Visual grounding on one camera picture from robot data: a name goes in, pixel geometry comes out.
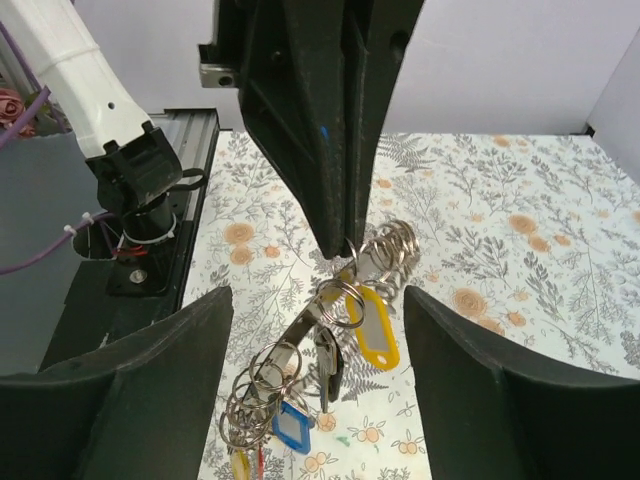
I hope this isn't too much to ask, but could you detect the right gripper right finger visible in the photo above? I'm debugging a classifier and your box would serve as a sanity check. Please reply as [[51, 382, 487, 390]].
[[403, 286, 639, 479]]

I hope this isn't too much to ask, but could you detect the silver keyring with keys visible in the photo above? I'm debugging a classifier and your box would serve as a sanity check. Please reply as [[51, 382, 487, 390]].
[[218, 219, 420, 479]]

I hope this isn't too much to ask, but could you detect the floral table mat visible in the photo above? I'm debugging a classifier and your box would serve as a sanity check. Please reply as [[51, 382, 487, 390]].
[[185, 132, 639, 479]]

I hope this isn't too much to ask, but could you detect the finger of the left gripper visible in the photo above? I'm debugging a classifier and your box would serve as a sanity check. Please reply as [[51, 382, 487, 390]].
[[239, 1, 346, 258], [344, 0, 424, 246]]

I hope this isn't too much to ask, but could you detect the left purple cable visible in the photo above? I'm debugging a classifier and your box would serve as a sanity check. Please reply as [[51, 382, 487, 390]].
[[0, 19, 121, 276]]

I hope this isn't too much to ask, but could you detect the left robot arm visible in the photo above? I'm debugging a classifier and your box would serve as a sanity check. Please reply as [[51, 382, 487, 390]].
[[1, 1, 422, 287]]

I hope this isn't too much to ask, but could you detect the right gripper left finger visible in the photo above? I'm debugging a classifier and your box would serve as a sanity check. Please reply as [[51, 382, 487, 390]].
[[1, 286, 234, 479]]

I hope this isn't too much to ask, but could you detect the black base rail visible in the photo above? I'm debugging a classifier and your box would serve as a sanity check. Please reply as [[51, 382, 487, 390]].
[[41, 110, 220, 369]]

